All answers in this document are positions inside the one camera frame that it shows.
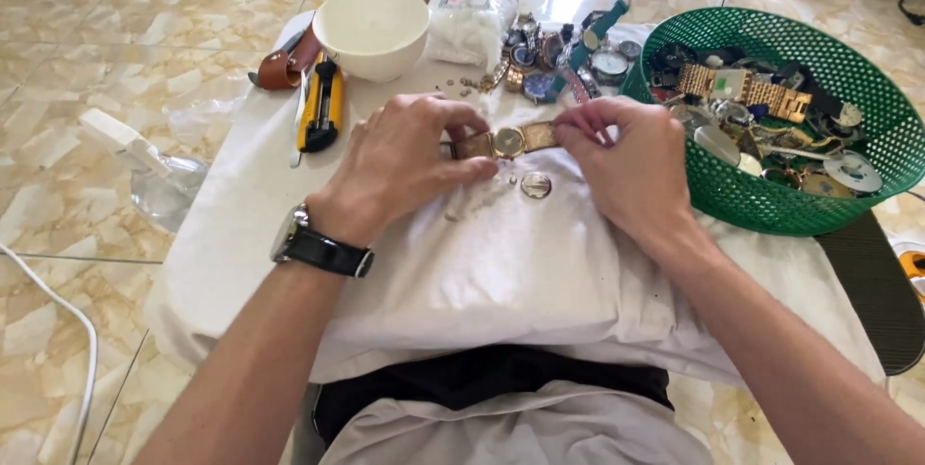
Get person's right hand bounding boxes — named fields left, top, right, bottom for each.
left=552, top=95, right=718, bottom=261

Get person's left hand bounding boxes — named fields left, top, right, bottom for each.
left=307, top=93, right=500, bottom=250

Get gold bracelet watch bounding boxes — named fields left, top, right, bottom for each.
left=448, top=120, right=563, bottom=161

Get green plastic mesh basket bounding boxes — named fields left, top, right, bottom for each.
left=620, top=7, right=925, bottom=238

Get yellow black utility knife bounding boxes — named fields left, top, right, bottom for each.
left=297, top=54, right=345, bottom=154

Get round silver watch back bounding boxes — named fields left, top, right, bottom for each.
left=519, top=172, right=553, bottom=200

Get white slim tweezers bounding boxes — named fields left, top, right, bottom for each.
left=290, top=69, right=310, bottom=169

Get group of tiny metal parts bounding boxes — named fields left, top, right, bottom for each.
left=442, top=75, right=495, bottom=97

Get white bowl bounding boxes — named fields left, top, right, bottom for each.
left=312, top=0, right=432, bottom=83

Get pile of assorted watches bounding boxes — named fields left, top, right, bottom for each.
left=478, top=11, right=644, bottom=106

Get white cloth pillow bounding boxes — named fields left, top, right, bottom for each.
left=145, top=10, right=888, bottom=388

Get heap of watch parts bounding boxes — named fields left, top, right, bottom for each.
left=645, top=42, right=886, bottom=200

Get clear bag of cotton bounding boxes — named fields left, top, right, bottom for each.
left=423, top=0, right=523, bottom=68

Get clear plastic bag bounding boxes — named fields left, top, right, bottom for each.
left=162, top=75, right=255, bottom=157

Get person's black trousers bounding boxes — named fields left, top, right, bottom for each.
left=311, top=344, right=676, bottom=448

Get clear bottle with white pump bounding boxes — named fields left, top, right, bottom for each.
left=78, top=107, right=211, bottom=235

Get black textured mat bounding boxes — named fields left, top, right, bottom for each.
left=814, top=210, right=925, bottom=377

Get person's white shirt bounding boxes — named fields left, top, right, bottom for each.
left=318, top=378, right=716, bottom=465

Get orange white object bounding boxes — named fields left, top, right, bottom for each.
left=893, top=237, right=925, bottom=301

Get black strap wristwatch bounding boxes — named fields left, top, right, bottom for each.
left=270, top=203, right=376, bottom=279

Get brown leather strap tool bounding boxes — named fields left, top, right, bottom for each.
left=248, top=23, right=323, bottom=92

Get teal strap watch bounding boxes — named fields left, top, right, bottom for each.
left=543, top=0, right=633, bottom=103

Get white cable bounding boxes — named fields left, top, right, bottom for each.
left=0, top=242, right=99, bottom=465

